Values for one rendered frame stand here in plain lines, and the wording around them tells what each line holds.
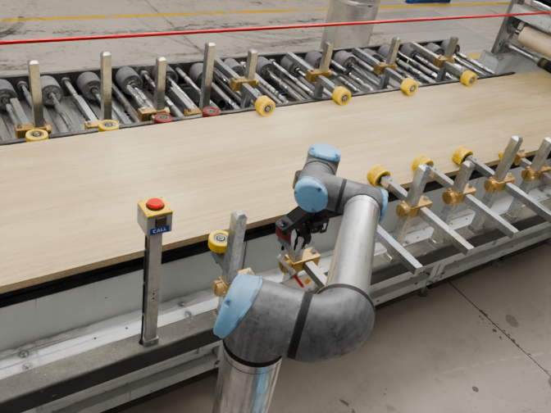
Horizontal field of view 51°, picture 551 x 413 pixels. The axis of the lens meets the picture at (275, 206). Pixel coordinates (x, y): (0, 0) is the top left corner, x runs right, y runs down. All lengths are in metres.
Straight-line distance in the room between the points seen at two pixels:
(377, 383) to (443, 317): 0.64
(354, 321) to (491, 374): 2.16
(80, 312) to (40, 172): 0.54
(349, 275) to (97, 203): 1.14
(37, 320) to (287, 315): 1.12
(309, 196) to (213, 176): 0.80
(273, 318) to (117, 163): 1.39
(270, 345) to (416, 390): 1.93
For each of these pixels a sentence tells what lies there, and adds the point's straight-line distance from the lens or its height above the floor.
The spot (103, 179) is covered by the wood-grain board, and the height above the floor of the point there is 0.90.
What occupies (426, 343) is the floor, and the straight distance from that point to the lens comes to 3.06.
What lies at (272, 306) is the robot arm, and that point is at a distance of 0.94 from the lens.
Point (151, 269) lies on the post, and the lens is 1.60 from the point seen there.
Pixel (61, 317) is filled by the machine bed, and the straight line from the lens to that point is 1.94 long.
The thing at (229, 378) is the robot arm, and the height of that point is 1.26.
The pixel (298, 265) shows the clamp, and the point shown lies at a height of 0.86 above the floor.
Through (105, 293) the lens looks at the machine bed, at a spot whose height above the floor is 0.74.
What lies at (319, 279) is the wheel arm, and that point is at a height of 0.86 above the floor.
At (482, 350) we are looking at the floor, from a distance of 3.18.
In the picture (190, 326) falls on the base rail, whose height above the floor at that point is 0.70.
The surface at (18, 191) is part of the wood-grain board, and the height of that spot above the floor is 0.90.
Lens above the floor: 2.12
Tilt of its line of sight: 36 degrees down
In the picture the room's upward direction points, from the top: 11 degrees clockwise
